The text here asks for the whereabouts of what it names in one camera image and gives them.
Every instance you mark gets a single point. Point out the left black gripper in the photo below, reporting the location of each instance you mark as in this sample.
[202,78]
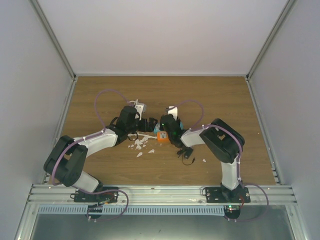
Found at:
[151,127]

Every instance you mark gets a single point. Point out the teal power strip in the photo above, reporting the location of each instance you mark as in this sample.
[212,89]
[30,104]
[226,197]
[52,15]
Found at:
[158,127]

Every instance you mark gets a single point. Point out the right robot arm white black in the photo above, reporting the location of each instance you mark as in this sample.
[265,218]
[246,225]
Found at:
[224,142]

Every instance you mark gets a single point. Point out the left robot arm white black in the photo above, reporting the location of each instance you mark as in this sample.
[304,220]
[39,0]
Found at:
[66,161]

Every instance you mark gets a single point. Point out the orange power strip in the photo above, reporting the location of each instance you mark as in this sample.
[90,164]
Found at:
[162,137]

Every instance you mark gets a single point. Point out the white debris pile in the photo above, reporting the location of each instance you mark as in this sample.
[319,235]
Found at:
[141,147]

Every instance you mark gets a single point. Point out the black adapter with cable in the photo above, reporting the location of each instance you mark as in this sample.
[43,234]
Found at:
[184,154]

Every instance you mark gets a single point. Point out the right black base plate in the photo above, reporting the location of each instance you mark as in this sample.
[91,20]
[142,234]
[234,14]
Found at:
[217,195]

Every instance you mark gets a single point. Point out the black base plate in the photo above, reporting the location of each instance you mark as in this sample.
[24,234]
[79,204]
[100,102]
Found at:
[217,195]
[107,197]

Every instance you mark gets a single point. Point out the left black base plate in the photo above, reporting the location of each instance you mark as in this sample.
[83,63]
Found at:
[107,197]

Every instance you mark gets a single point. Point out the aluminium front rail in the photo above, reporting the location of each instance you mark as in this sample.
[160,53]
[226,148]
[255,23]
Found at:
[154,194]

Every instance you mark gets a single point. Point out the slotted grey cable duct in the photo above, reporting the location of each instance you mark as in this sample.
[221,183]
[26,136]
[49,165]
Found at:
[180,210]

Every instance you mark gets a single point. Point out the left aluminium frame post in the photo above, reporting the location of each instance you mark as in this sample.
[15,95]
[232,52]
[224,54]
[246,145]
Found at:
[44,21]

